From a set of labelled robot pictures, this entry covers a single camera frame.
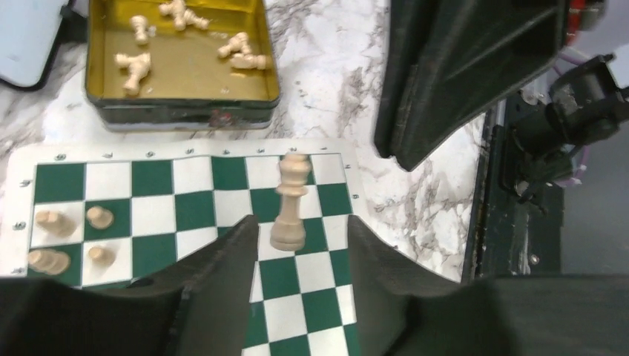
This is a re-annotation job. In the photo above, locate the small whiteboard with stand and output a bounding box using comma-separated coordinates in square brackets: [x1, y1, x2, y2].
[1, 0, 73, 90]

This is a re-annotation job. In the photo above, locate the green white chess mat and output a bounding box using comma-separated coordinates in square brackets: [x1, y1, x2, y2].
[1, 139, 366, 355]

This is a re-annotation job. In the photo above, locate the white chess piece in tin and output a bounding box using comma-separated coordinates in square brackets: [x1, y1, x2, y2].
[217, 32, 251, 58]

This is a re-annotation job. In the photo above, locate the white king piece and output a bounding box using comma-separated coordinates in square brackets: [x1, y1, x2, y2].
[270, 153, 312, 251]

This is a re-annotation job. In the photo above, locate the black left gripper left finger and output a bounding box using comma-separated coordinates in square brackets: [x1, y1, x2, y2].
[1, 215, 259, 355]

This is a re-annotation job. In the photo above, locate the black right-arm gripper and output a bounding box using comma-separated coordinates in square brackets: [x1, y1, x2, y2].
[373, 0, 569, 171]

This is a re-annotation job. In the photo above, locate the white chess piece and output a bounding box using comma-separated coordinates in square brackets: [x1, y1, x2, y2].
[85, 205, 114, 230]
[217, 32, 251, 58]
[27, 249, 70, 275]
[35, 210, 76, 237]

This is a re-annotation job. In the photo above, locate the gold tin with white pieces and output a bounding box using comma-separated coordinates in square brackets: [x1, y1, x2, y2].
[85, 1, 280, 131]

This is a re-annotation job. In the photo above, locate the white rook lying in tin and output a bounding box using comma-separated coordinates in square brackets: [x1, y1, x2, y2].
[229, 53, 271, 70]

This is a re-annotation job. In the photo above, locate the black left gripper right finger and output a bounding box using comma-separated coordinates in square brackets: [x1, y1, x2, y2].
[347, 215, 628, 355]

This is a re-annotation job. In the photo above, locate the white pawn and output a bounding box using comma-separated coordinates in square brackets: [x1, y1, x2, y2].
[174, 10, 210, 31]
[130, 15, 148, 45]
[88, 245, 116, 267]

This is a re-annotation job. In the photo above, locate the white pawn in tin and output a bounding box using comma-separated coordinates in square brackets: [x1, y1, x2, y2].
[174, 10, 210, 31]
[130, 15, 148, 45]

